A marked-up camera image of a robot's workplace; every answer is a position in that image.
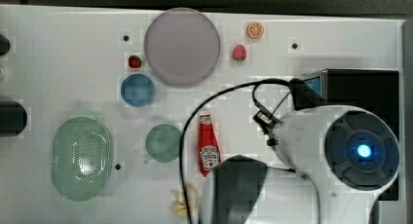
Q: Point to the light red toy strawberry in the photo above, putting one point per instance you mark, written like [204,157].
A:
[239,53]

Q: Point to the black cylinder at left edge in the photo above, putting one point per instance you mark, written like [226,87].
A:
[13,118]

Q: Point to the green perforated oval basket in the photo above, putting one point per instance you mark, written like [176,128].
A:
[82,158]

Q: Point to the red ketchup bottle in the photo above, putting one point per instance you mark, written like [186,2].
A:
[208,149]

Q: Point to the small black knob left edge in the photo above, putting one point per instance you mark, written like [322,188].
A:
[5,45]

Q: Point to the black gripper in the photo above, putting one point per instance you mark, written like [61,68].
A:
[304,97]

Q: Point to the toy orange slice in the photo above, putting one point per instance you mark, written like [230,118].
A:
[255,30]

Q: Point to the black toaster oven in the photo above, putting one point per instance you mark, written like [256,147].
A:
[357,87]

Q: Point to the dark red toy strawberry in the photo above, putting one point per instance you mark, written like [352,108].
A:
[134,62]

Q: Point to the large grey round plate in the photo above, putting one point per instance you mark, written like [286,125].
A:
[182,46]

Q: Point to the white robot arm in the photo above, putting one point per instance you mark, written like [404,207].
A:
[242,190]

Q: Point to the blue round bowl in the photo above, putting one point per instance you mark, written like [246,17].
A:
[138,90]

